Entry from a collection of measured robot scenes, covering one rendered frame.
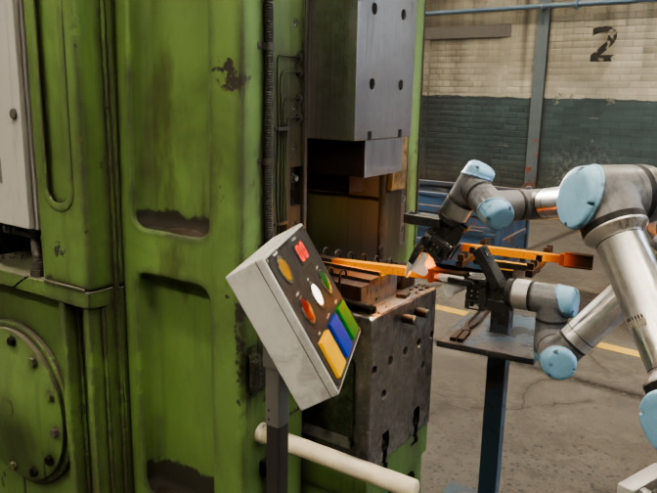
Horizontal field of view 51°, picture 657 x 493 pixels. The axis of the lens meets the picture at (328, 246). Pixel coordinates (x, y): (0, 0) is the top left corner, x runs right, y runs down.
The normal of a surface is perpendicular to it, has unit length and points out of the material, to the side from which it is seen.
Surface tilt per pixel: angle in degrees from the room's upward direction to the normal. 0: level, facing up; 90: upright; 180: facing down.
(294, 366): 90
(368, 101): 90
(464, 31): 90
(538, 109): 90
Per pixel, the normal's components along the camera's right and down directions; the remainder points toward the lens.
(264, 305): -0.16, 0.22
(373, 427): 0.83, 0.14
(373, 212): -0.56, 0.17
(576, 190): -0.96, -0.07
